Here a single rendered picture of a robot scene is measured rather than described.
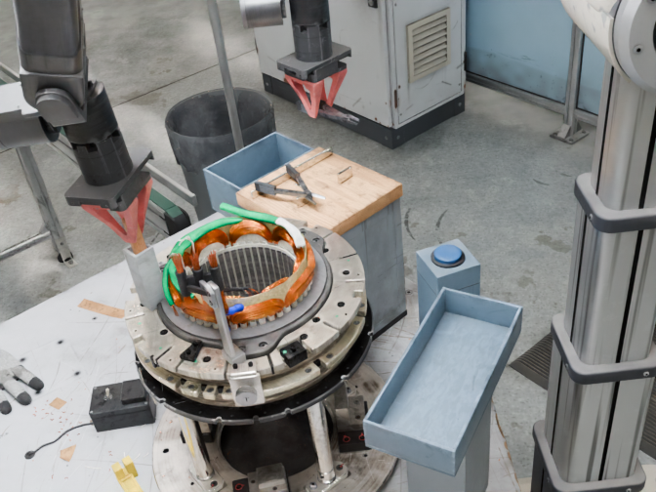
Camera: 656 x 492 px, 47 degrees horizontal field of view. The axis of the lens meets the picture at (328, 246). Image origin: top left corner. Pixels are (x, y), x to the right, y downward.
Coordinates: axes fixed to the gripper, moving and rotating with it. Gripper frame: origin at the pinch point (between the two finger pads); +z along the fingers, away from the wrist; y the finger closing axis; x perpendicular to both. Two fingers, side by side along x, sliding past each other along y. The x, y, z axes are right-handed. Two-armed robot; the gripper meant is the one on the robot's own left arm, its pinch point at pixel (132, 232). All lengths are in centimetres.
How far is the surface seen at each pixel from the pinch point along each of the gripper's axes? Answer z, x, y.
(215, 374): 10.9, 13.2, 11.4
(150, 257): 3.6, 1.5, 0.4
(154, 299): 9.7, 0.9, 1.8
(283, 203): 16.2, 7.4, -27.8
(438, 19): 85, -9, -246
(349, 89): 112, -48, -233
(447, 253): 18.4, 34.6, -21.5
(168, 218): 49, -39, -60
